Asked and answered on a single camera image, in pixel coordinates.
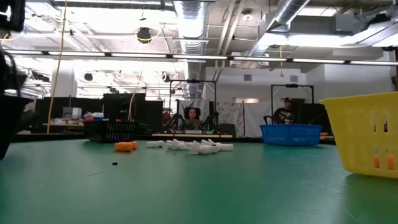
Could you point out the black background box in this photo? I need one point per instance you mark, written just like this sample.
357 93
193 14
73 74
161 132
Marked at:
228 129

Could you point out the black metal frame stand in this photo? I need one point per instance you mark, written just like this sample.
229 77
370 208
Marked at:
292 85
192 81

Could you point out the large silver ceiling duct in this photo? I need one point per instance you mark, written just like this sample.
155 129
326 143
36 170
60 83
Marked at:
280 18

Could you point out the yellow plastic slotted basket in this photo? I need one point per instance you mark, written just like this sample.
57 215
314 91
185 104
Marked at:
357 130

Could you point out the small white plastic ghost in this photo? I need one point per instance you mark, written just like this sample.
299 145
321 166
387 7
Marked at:
192 147
208 149
225 147
206 142
175 144
155 144

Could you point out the person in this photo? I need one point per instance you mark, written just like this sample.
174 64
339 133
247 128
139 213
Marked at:
284 113
192 118

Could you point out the long ceiling tube light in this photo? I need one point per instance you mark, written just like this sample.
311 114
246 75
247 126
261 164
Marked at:
318 61
199 57
373 63
138 55
77 53
259 58

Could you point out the small orange plastic pumpkin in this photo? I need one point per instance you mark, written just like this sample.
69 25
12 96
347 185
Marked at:
377 160
134 145
122 147
390 161

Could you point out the black plastic slotted basket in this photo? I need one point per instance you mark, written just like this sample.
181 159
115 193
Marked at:
9 124
109 132

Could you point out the blue plastic slotted basket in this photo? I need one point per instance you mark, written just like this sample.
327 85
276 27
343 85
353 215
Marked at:
290 135

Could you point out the black partition cabinets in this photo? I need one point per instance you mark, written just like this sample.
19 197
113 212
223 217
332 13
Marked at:
124 105

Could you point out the ribbed silver ceiling duct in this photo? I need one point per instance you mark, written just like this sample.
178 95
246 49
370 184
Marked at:
189 37

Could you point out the white hanging sheet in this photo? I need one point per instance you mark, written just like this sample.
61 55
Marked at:
248 116

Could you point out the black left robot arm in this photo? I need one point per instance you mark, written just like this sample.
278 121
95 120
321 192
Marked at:
12 15

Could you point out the black hanging ceiling dome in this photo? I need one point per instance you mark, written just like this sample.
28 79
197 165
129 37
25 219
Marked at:
144 35

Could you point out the white storage box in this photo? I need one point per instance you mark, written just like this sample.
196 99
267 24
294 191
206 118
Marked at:
72 112

